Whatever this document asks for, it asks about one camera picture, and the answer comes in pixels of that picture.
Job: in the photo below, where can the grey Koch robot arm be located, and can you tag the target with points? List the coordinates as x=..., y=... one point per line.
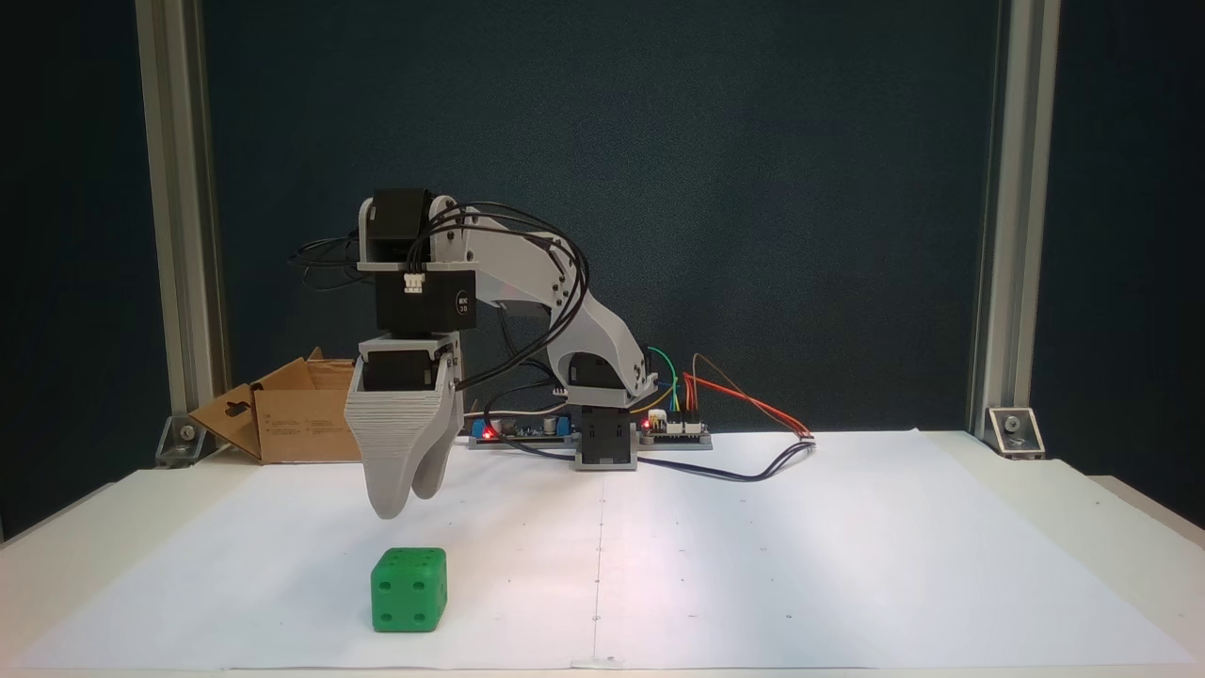
x=602, y=330

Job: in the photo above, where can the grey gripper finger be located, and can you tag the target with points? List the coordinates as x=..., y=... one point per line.
x=442, y=452
x=391, y=452

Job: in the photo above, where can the brown cardboard box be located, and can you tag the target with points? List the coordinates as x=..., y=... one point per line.
x=301, y=424

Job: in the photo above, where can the aluminium frame post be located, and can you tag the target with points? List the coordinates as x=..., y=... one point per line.
x=179, y=235
x=1012, y=235

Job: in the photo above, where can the metal corner bracket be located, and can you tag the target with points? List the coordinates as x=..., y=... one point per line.
x=1015, y=431
x=184, y=441

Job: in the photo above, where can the blue circuit board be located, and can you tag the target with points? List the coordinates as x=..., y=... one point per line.
x=527, y=431

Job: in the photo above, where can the white paper sheet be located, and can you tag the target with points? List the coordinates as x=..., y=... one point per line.
x=753, y=565

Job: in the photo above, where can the green dice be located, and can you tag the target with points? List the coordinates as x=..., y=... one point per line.
x=407, y=591

